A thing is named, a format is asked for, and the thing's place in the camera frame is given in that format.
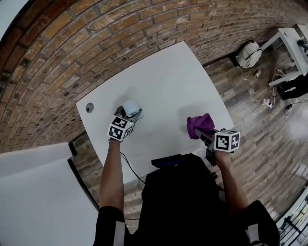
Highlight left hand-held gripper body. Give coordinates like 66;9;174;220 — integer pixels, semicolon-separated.
107;116;135;142

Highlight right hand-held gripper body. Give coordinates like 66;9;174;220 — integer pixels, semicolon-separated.
201;129;241;166

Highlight purple wiping cloth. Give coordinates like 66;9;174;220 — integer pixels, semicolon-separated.
186;113;216;140

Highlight person's right forearm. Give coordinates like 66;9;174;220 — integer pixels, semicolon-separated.
215;151;249;217

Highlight person's left forearm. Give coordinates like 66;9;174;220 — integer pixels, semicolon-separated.
99;139;125;209

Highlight black device with blue screen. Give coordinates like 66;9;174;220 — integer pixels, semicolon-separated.
151;154;183;169

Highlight person's black shirt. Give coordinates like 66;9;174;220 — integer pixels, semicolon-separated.
93;153;281;246

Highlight black bag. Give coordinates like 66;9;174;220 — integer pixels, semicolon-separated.
278;74;308;101

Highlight white backpack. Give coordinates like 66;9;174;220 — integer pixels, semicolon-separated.
235;40;263;69

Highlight black metal railing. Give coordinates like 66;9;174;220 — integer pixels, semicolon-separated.
276;187;308;246

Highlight white side table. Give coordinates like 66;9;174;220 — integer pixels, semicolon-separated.
259;23;308;87

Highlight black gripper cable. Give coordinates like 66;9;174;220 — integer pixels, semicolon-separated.
119;151;146;183

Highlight long white floor cable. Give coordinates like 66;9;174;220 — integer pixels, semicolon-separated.
237;66;265;103

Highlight black metal frame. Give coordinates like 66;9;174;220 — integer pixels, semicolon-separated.
67;141;101;212

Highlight black power adapter cable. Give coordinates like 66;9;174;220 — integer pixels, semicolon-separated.
285;100;308;116

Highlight looped white cable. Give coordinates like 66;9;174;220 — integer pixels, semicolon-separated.
273;68;287;81

